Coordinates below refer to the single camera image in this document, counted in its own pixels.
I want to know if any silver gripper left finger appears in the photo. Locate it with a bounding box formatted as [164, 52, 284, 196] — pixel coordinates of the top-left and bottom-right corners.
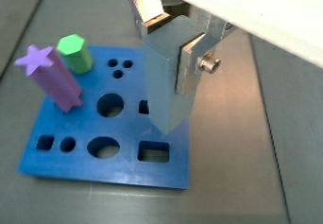
[128, 0, 172, 38]

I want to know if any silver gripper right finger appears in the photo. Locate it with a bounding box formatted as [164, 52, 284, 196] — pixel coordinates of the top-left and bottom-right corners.
[175, 9, 236, 95]

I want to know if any green hexagonal prism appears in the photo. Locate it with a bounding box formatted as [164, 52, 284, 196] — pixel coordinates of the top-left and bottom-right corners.
[57, 34, 93, 75]

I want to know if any grey-blue rectangular block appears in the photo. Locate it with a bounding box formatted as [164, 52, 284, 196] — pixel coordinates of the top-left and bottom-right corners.
[141, 16, 202, 134]

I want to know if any purple star prism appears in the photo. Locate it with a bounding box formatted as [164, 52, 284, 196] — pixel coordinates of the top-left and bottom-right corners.
[13, 45, 83, 112]

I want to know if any blue foam shape board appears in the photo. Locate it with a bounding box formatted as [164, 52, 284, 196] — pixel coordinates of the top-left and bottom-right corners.
[19, 45, 190, 189]

